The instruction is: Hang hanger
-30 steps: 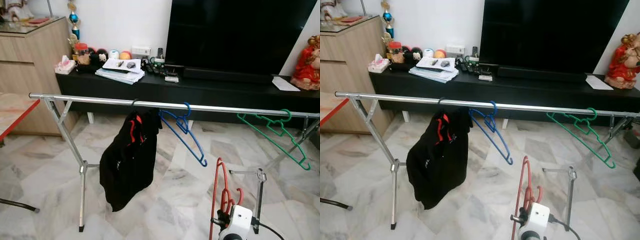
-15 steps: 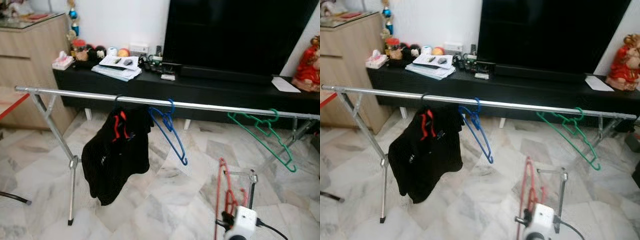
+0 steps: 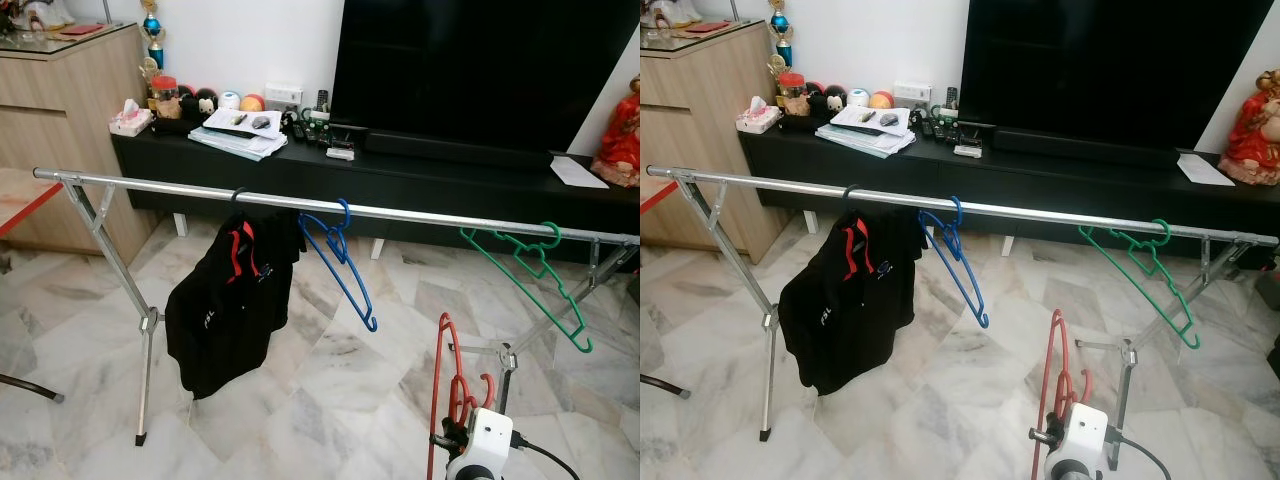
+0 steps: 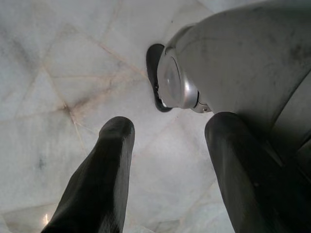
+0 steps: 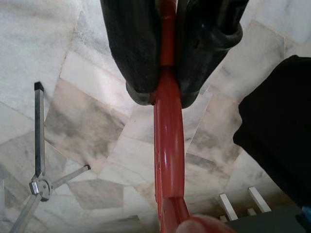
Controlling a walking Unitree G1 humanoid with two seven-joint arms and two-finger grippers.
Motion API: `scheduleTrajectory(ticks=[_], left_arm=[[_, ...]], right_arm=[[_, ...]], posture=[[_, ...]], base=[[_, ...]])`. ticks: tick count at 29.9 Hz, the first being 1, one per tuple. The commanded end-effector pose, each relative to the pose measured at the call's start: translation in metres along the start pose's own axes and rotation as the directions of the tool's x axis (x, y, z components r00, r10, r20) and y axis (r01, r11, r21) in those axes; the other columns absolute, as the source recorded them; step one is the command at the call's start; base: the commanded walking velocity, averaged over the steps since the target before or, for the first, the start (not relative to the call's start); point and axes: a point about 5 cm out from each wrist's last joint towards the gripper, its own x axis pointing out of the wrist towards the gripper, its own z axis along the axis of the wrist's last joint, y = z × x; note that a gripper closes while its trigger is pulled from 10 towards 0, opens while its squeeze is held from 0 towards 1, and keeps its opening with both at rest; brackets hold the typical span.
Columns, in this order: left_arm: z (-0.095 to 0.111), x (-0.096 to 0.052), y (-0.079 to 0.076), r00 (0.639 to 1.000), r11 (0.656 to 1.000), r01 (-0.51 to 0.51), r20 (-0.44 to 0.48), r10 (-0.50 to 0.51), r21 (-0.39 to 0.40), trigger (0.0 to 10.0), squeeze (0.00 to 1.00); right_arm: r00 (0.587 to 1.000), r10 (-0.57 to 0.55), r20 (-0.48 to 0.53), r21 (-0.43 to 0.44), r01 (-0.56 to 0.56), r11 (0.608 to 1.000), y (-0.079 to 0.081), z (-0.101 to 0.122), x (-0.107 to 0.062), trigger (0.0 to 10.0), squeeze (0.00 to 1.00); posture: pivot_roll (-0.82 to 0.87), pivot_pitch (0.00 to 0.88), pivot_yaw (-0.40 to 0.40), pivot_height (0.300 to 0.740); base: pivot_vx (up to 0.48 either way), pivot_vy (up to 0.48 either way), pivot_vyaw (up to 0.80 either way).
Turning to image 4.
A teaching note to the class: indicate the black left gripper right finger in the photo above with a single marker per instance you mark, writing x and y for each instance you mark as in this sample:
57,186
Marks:
250,194

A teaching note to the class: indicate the silver robot left leg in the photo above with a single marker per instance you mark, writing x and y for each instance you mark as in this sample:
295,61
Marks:
243,60

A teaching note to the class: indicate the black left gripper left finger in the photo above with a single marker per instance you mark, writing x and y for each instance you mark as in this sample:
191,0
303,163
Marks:
102,182

